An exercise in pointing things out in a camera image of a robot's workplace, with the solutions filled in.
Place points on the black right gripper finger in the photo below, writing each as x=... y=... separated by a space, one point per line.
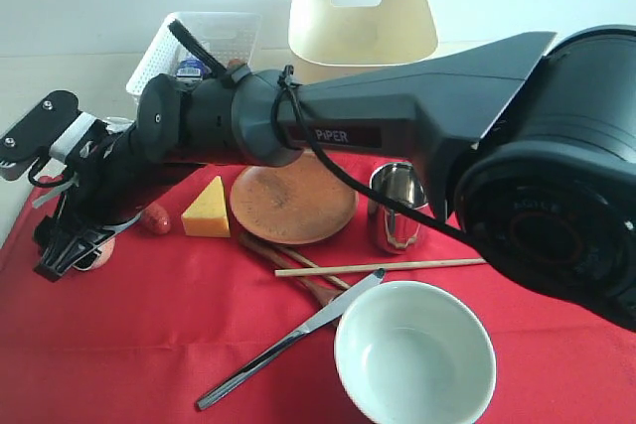
x=58 y=253
x=85 y=247

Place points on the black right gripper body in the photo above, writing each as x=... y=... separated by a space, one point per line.
x=123 y=177

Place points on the brown egg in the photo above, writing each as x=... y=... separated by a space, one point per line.
x=102 y=255

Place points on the red sausage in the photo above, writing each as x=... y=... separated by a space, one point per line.
x=155 y=219

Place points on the yellow cheese wedge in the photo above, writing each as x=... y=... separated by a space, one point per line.
x=207 y=215

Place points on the white blue packet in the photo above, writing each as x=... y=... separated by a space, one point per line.
x=190 y=70

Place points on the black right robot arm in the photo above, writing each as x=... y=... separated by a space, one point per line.
x=525 y=147

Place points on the red table cloth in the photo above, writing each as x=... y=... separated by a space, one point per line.
x=166 y=318

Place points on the white perforated plastic basket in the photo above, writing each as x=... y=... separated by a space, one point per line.
x=226 y=35

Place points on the brown wooden plate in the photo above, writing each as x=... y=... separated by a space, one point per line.
x=297 y=204

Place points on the brown wooden chopstick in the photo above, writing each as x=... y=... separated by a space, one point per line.
x=308 y=263

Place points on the stainless steel knife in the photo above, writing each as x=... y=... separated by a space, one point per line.
x=327 y=314

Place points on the brown wooden spoon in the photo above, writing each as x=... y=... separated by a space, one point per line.
x=322 y=294

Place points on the cream plastic bin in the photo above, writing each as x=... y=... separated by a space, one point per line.
x=334 y=38

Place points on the stainless steel cup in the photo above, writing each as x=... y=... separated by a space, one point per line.
x=392 y=231

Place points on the white ceramic bowl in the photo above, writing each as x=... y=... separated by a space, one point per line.
x=409 y=352

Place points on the light wooden chopstick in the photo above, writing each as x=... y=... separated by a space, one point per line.
x=401 y=266

